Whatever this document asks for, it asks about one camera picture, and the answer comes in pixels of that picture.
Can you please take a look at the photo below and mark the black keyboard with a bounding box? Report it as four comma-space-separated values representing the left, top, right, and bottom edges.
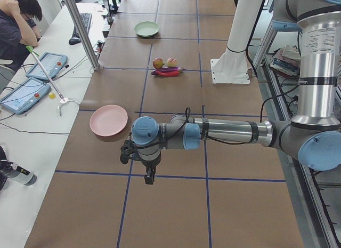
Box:
71, 13, 92, 38

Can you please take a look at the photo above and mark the far blue teach pendant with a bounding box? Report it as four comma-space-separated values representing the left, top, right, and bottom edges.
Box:
26, 52, 68, 81

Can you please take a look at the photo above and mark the purple eggplant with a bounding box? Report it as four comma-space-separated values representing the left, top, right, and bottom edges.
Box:
151, 67, 185, 75

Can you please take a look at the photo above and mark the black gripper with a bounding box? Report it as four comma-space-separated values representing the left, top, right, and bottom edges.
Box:
120, 140, 156, 185

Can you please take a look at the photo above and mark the pink plate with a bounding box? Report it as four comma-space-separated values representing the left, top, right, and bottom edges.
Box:
90, 105, 128, 137

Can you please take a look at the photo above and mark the aluminium frame post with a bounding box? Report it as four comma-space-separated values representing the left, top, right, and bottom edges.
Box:
64, 0, 100, 71

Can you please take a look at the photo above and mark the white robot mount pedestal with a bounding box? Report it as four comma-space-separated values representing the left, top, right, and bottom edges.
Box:
210, 0, 264, 84

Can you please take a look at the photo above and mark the black computer mouse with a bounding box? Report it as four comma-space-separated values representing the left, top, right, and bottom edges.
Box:
68, 37, 81, 45

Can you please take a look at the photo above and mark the blue teach pendant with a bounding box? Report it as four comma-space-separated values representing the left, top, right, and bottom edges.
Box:
26, 52, 68, 81
1, 77, 51, 115

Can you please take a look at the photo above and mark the seated person dark shirt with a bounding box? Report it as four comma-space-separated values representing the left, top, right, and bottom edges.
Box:
1, 0, 43, 72

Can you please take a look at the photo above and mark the stack of books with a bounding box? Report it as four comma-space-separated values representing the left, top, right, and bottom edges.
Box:
270, 45, 301, 76

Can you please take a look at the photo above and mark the green plate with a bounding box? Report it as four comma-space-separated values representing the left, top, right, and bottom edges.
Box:
134, 21, 160, 38

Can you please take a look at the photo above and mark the white stand with rod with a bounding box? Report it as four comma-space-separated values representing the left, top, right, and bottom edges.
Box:
26, 45, 79, 116

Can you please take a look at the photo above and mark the grey cylinder bottle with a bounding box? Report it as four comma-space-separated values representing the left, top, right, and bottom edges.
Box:
1, 160, 37, 186

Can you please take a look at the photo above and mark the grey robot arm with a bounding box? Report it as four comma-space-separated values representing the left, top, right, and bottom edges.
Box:
120, 0, 340, 185

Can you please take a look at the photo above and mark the pink peach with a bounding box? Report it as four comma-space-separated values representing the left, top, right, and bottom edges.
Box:
166, 58, 178, 68

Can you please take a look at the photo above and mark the near blue teach pendant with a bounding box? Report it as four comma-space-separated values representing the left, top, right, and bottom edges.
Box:
1, 77, 51, 115

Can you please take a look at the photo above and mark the red green pomegranate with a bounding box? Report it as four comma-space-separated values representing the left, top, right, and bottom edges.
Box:
152, 57, 164, 69

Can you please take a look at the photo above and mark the red chili pepper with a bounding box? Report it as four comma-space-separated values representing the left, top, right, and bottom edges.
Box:
156, 70, 181, 77

